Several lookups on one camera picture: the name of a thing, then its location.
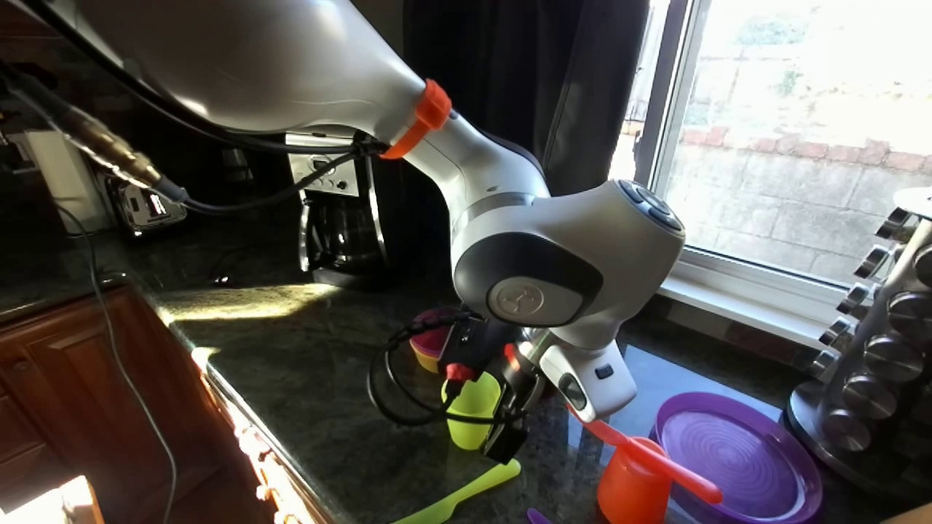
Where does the orange cable clip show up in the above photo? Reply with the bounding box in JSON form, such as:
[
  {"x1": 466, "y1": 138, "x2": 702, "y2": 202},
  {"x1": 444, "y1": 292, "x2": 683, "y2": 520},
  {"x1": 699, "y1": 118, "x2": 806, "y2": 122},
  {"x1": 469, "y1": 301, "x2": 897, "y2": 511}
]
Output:
[{"x1": 377, "y1": 79, "x2": 453, "y2": 164}]

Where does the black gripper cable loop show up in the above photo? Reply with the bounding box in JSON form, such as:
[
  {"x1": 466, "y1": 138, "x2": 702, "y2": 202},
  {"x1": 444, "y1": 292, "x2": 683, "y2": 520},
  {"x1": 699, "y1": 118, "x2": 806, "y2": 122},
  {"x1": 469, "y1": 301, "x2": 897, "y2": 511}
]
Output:
[{"x1": 363, "y1": 319, "x2": 469, "y2": 432}]

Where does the orange plastic cup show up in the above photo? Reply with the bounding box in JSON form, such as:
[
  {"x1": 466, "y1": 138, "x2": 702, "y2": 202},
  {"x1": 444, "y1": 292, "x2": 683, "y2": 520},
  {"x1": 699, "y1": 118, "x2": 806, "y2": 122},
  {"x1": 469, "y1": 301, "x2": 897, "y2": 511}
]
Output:
[{"x1": 593, "y1": 437, "x2": 693, "y2": 524}]

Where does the purple plastic plate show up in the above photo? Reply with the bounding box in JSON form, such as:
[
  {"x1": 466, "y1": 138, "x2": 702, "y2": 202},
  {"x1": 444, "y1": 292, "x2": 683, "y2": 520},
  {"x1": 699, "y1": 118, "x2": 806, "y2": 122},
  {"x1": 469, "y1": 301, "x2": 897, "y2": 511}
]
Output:
[{"x1": 648, "y1": 390, "x2": 826, "y2": 524}]

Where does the yellow plastic bowl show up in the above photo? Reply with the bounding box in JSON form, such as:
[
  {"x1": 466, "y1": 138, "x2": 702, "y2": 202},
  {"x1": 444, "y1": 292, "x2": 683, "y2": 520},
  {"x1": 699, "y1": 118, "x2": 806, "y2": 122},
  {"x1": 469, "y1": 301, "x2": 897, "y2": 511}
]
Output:
[{"x1": 412, "y1": 351, "x2": 452, "y2": 375}]

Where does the thin grey cable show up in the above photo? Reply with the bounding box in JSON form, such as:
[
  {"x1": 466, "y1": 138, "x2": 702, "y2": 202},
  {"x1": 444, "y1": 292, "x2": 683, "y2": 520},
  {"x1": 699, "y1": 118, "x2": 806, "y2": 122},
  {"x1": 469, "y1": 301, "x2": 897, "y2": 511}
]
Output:
[{"x1": 53, "y1": 198, "x2": 182, "y2": 524}]

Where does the yellow-green plastic spoon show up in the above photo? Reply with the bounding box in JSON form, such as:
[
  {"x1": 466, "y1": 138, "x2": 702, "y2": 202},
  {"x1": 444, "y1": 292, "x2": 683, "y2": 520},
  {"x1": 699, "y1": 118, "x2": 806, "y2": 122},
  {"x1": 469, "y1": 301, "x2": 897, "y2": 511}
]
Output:
[{"x1": 389, "y1": 458, "x2": 523, "y2": 524}]

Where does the yellow-green plastic cup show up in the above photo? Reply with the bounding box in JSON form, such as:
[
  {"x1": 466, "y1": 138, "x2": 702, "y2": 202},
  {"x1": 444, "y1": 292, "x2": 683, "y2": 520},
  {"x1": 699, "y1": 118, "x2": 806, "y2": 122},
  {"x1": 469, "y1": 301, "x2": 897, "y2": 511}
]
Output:
[{"x1": 439, "y1": 374, "x2": 506, "y2": 454}]

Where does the pink plastic bowl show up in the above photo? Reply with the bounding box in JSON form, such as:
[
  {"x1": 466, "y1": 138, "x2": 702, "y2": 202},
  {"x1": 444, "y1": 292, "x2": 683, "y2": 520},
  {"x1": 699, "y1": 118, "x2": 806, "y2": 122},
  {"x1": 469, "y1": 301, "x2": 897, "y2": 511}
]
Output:
[{"x1": 404, "y1": 307, "x2": 460, "y2": 362}]

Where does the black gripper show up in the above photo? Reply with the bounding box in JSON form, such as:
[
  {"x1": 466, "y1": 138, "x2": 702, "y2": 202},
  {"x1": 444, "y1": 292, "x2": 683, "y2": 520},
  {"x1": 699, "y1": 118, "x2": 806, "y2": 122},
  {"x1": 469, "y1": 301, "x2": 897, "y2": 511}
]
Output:
[{"x1": 436, "y1": 307, "x2": 548, "y2": 467}]

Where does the wall power outlet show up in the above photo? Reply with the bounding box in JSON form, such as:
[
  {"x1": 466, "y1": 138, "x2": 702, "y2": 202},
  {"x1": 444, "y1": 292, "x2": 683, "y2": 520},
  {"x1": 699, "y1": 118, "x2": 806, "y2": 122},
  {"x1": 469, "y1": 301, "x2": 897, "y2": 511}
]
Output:
[{"x1": 101, "y1": 173, "x2": 190, "y2": 239}]

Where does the dark curtain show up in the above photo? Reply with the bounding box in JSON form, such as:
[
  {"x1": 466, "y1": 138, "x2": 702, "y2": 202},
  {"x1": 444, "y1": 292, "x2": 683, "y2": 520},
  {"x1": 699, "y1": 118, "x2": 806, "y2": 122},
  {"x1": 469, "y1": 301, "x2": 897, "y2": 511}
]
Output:
[{"x1": 402, "y1": 0, "x2": 651, "y2": 295}]

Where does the wooden kitchen cabinet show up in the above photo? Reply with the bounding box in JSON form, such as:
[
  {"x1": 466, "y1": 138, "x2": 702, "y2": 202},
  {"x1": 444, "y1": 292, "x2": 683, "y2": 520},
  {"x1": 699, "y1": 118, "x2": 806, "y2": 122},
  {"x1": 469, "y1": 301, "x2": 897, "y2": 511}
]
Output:
[{"x1": 0, "y1": 282, "x2": 329, "y2": 524}]

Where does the stainless steel coffee maker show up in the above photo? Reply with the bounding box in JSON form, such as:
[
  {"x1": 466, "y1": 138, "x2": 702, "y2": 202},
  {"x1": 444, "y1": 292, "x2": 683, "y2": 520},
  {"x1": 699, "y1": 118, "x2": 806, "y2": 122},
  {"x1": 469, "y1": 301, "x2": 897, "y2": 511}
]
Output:
[{"x1": 281, "y1": 128, "x2": 392, "y2": 281}]

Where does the white window frame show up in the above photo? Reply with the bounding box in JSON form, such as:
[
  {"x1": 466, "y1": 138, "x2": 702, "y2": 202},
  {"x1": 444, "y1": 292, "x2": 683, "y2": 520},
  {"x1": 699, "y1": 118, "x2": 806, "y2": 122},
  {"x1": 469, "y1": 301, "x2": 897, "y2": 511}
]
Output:
[{"x1": 600, "y1": 0, "x2": 932, "y2": 354}]

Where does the orange plastic spoon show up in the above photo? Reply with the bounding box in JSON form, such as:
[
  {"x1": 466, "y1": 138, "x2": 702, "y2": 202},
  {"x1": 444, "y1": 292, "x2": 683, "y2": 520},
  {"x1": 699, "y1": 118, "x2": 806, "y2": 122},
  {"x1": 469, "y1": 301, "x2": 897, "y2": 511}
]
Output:
[{"x1": 583, "y1": 416, "x2": 728, "y2": 508}]

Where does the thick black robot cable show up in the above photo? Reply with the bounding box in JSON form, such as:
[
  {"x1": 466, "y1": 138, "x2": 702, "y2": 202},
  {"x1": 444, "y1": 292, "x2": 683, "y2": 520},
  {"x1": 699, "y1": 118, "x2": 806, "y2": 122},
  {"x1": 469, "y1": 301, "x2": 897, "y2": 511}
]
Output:
[{"x1": 0, "y1": 57, "x2": 376, "y2": 218}]

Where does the glass coffee carafe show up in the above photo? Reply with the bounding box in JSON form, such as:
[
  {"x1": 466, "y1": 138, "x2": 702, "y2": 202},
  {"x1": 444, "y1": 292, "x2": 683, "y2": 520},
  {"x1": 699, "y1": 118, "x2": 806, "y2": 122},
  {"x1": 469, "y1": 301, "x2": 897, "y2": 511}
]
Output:
[{"x1": 305, "y1": 189, "x2": 388, "y2": 276}]

